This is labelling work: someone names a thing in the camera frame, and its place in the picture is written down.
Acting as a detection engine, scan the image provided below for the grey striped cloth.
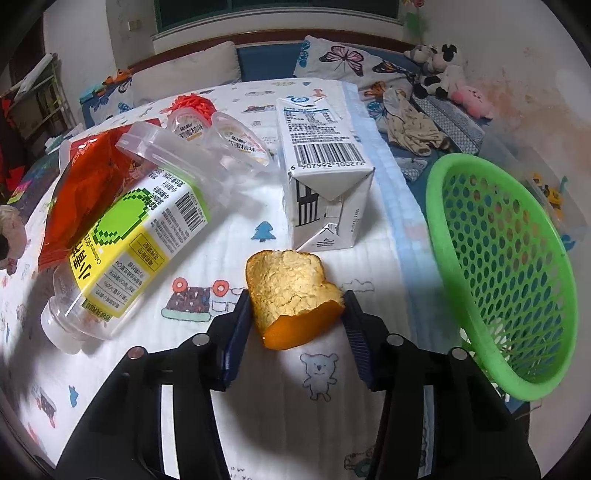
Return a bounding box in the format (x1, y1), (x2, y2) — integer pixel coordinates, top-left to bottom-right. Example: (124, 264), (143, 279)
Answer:
(413, 95), (486, 157)

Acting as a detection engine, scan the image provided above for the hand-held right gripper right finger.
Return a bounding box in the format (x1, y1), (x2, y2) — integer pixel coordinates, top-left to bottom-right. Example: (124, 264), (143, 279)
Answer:
(342, 290), (542, 480)

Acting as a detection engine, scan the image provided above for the red foam fruit net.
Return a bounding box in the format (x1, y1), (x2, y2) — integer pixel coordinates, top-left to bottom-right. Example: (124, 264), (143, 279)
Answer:
(167, 92), (218, 121)

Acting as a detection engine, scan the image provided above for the storage shelf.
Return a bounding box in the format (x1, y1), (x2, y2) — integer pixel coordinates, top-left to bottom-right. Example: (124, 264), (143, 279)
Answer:
(0, 53), (64, 141)

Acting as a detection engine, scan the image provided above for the white milk carton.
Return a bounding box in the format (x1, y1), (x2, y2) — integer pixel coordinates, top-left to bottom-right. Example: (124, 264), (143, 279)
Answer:
(276, 95), (376, 252)

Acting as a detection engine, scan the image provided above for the orange peel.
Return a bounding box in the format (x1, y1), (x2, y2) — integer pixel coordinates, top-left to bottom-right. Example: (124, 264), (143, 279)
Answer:
(246, 249), (346, 350)

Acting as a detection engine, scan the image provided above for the brown plush toy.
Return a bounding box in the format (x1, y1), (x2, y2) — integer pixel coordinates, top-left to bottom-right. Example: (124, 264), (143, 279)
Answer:
(0, 205), (28, 274)

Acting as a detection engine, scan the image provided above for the wooden headboard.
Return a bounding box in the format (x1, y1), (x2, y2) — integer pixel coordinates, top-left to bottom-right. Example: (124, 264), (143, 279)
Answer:
(124, 31), (419, 70)

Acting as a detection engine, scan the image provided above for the window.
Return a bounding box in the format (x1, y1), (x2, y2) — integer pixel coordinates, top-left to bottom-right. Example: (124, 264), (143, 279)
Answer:
(154, 0), (402, 37)

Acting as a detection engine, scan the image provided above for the beige printed garment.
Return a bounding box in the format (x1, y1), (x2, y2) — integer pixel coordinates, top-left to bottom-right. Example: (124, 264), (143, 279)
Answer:
(381, 88), (457, 156)

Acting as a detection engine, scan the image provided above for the red snack bag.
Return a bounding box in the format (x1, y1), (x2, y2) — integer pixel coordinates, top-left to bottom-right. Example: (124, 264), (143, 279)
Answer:
(37, 119), (162, 273)

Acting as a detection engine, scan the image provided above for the butterfly print pillow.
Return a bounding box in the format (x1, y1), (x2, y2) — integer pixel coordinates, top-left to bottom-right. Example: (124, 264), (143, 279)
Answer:
(293, 34), (419, 136)

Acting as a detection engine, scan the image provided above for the clear plastic storage box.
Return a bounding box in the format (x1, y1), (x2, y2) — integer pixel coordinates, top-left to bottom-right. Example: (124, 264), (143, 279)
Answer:
(480, 134), (588, 241)

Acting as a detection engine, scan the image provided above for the white printed blanket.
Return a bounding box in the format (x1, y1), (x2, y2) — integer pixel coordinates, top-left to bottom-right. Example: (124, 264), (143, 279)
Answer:
(0, 78), (432, 480)

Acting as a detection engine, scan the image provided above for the pink plush toy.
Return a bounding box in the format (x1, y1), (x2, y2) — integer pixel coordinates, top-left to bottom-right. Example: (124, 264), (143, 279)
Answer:
(450, 85), (496, 120)

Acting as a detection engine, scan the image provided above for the clear glass bowl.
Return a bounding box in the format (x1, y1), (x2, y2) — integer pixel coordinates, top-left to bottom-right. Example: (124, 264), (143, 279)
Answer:
(115, 121), (206, 175)

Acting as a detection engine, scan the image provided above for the clear jelly cup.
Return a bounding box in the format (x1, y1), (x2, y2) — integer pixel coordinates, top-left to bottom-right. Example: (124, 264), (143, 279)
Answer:
(167, 108), (218, 145)
(210, 112), (274, 175)

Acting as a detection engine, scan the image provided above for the yellow toy truck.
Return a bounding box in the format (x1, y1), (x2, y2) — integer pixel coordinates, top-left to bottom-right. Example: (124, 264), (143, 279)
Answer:
(531, 173), (568, 210)

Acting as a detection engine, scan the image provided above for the beige pillow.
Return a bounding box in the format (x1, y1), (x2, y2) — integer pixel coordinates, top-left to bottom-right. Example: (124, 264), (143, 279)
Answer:
(131, 41), (241, 101)

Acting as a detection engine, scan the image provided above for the green plastic basket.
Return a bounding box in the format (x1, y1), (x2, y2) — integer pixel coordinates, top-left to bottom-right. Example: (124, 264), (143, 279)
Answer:
(425, 154), (579, 401)

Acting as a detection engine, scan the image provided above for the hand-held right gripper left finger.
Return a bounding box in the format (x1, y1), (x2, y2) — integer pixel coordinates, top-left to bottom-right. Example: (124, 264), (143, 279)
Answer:
(54, 288), (253, 480)

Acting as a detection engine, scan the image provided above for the cow plush toy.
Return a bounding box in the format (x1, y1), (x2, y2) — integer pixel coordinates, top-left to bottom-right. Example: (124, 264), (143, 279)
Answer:
(405, 43), (468, 101)

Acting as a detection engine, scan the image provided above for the clear bottle yellow-green label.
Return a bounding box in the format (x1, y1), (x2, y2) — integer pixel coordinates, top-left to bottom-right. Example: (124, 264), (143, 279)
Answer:
(41, 157), (234, 355)

